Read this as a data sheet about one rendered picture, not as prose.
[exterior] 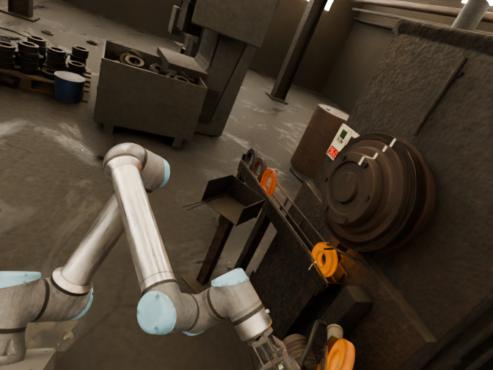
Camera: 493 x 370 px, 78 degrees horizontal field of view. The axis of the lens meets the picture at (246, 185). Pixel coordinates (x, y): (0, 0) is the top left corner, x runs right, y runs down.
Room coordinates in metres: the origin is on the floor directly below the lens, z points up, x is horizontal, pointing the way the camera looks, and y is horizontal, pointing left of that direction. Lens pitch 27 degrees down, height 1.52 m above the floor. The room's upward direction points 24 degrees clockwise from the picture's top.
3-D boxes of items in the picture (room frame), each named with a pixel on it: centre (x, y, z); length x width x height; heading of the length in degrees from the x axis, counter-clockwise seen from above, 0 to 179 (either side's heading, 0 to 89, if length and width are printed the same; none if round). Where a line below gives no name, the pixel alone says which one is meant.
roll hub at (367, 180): (1.12, -0.37, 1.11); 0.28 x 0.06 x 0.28; 27
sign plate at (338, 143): (1.51, -0.39, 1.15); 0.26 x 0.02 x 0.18; 27
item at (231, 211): (1.47, 0.03, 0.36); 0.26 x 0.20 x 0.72; 62
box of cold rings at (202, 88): (3.29, 1.42, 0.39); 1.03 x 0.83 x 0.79; 121
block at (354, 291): (0.96, -0.57, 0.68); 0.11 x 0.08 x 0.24; 117
